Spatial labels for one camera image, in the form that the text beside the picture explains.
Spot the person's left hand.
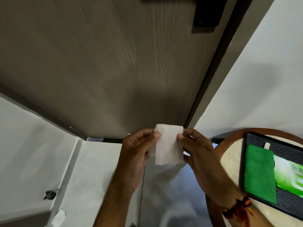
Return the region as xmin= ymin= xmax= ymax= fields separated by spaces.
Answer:
xmin=114 ymin=128 xmax=161 ymax=188

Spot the person's right hand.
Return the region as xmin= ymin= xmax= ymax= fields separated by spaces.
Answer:
xmin=177 ymin=129 xmax=235 ymax=202

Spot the white wipe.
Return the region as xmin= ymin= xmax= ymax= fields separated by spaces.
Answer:
xmin=147 ymin=124 xmax=185 ymax=166

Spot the person's right forearm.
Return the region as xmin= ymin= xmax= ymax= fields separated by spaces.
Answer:
xmin=219 ymin=185 xmax=273 ymax=227

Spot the person's left forearm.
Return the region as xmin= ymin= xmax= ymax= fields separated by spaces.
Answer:
xmin=93 ymin=172 xmax=136 ymax=227

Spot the round wood-rimmed table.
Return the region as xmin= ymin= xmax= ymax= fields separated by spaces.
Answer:
xmin=205 ymin=128 xmax=303 ymax=227

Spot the green cleaning cloth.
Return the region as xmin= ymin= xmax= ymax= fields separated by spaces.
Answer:
xmin=244 ymin=144 xmax=277 ymax=205

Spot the red thread wristband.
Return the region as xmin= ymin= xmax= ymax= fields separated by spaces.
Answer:
xmin=219 ymin=195 xmax=254 ymax=227

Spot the brown wooden door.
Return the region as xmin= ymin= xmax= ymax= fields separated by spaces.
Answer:
xmin=0 ymin=0 xmax=239 ymax=141

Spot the black plastic tray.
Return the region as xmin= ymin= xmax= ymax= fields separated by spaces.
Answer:
xmin=239 ymin=132 xmax=303 ymax=221

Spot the green wipes packet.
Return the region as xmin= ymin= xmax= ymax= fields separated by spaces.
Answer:
xmin=273 ymin=154 xmax=303 ymax=199

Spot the white paper scrap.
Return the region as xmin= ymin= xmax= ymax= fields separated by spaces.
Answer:
xmin=51 ymin=209 xmax=67 ymax=227

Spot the black door lock plate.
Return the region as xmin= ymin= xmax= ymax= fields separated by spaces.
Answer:
xmin=192 ymin=0 xmax=229 ymax=34

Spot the dark door frame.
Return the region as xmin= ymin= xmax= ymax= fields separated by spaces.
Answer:
xmin=183 ymin=0 xmax=276 ymax=135

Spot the black wall fitting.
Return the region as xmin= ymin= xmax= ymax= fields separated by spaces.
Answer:
xmin=43 ymin=190 xmax=57 ymax=201

